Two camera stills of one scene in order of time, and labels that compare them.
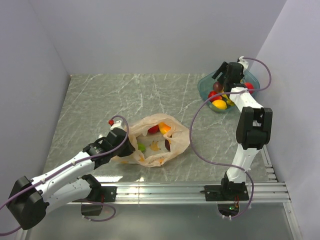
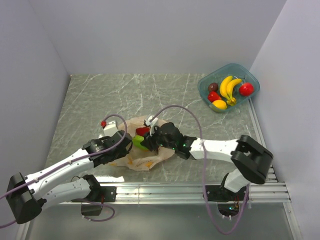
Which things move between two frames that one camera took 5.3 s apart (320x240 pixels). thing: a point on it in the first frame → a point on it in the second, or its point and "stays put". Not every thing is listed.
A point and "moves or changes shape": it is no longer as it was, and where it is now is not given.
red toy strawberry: (212, 93) stays put
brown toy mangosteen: (218, 86) moves or changes shape
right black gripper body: (226, 79) → (160, 140)
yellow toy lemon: (220, 104) stays put
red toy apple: (250, 86) stays put
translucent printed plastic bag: (152, 149) moves or changes shape
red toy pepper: (154, 129) moves or changes shape
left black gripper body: (125, 149) stays put
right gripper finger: (221, 70) → (151, 143)
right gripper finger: (221, 79) → (145, 124)
